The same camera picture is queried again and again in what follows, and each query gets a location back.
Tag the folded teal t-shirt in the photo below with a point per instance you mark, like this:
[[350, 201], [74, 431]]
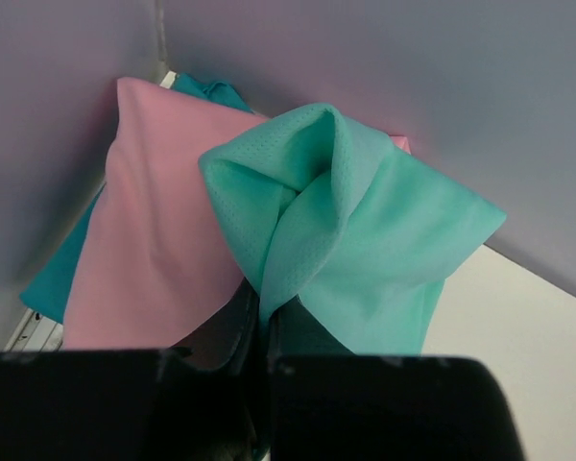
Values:
[[47, 294]]

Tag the mint green t-shirt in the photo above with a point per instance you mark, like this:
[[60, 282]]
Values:
[[318, 207]]

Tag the folded pink t-shirt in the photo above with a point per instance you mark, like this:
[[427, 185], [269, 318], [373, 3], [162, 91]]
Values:
[[154, 265]]

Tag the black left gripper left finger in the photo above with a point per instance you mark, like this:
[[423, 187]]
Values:
[[185, 402]]

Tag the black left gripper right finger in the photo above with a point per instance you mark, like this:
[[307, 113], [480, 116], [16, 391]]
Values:
[[328, 403]]

